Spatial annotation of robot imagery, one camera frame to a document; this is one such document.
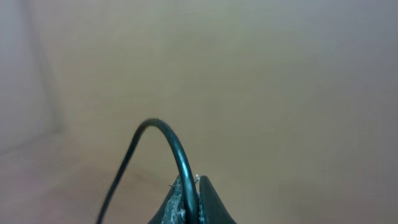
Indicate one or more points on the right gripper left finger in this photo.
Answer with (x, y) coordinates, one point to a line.
(172, 209)

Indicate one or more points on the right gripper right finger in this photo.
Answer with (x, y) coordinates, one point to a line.
(212, 209)

